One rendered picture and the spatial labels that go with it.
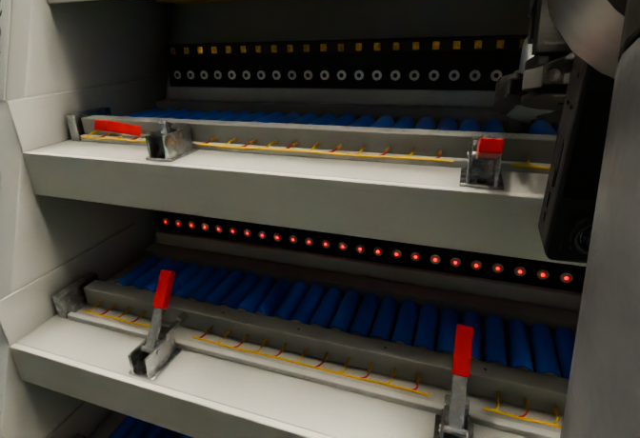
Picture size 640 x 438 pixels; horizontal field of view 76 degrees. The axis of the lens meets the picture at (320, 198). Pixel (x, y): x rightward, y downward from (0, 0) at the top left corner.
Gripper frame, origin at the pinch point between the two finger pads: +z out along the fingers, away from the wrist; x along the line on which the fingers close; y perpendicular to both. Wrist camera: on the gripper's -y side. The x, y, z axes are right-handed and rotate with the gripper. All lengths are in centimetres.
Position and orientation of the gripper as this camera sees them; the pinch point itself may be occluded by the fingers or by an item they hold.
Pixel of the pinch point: (551, 118)
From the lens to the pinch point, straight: 38.6
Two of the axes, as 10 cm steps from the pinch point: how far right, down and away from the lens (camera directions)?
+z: 3.2, -0.2, 9.5
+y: 0.9, -9.9, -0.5
